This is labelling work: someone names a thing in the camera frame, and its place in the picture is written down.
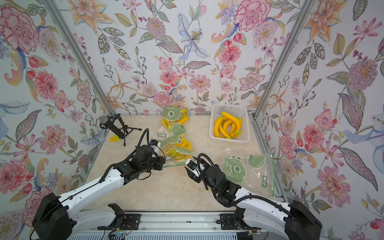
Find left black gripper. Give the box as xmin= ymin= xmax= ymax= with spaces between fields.
xmin=140 ymin=154 xmax=168 ymax=173

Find zip-top bag bananas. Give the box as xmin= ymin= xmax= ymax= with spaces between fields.
xmin=155 ymin=123 xmax=193 ymax=168
xmin=222 ymin=155 xmax=275 ymax=197
xmin=162 ymin=105 xmax=190 ymax=129

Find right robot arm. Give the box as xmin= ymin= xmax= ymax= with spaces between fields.
xmin=185 ymin=153 xmax=322 ymax=240

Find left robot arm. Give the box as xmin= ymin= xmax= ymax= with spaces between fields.
xmin=32 ymin=129 xmax=165 ymax=240

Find loose yellow banana by stand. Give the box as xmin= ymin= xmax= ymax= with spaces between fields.
xmin=110 ymin=135 xmax=120 ymax=142

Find black microphone tripod stand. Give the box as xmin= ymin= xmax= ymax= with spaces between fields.
xmin=98 ymin=114 xmax=142 ymax=147

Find white plastic basket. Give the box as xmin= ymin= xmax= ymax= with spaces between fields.
xmin=209 ymin=104 xmax=251 ymax=145

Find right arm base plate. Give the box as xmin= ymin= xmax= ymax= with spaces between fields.
xmin=216 ymin=208 xmax=261 ymax=231

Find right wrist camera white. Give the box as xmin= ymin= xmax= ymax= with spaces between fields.
xmin=185 ymin=159 xmax=200 ymax=179

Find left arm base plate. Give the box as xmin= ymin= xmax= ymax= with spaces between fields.
xmin=97 ymin=203 xmax=141 ymax=231

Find aluminium front rail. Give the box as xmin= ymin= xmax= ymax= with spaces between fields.
xmin=47 ymin=211 xmax=310 ymax=240

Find left corner aluminium post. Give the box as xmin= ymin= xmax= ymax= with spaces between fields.
xmin=42 ymin=0 xmax=116 ymax=116

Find corner aluminium post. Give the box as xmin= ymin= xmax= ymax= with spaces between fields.
xmin=253 ymin=1 xmax=315 ymax=121
xmin=42 ymin=0 xmax=116 ymax=116

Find right corner aluminium post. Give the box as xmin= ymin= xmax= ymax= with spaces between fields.
xmin=253 ymin=1 xmax=315 ymax=121

